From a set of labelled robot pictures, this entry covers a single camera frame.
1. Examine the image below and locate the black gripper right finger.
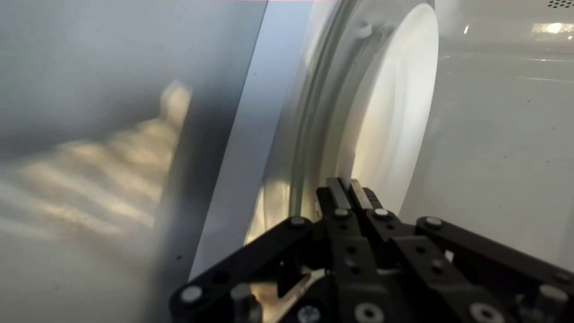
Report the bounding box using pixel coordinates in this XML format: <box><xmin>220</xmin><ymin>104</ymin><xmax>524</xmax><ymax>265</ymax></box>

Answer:
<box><xmin>348</xmin><ymin>177</ymin><xmax>574</xmax><ymax>323</ymax></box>

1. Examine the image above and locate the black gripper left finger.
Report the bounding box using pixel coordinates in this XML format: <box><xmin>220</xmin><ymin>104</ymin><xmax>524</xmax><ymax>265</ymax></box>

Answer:
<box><xmin>168</xmin><ymin>175</ymin><xmax>385</xmax><ymax>323</ymax></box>

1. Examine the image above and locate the white round plate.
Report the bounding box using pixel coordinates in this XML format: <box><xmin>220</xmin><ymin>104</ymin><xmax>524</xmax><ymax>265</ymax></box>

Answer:
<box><xmin>348</xmin><ymin>1</ymin><xmax>443</xmax><ymax>219</ymax></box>

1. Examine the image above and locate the silver microwave oven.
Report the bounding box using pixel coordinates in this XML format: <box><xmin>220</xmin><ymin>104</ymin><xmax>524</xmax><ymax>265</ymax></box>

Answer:
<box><xmin>186</xmin><ymin>0</ymin><xmax>574</xmax><ymax>283</ymax></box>

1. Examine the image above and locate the glass microwave turntable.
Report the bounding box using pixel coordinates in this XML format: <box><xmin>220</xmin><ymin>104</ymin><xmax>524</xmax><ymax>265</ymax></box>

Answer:
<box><xmin>285</xmin><ymin>0</ymin><xmax>421</xmax><ymax>224</ymax></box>

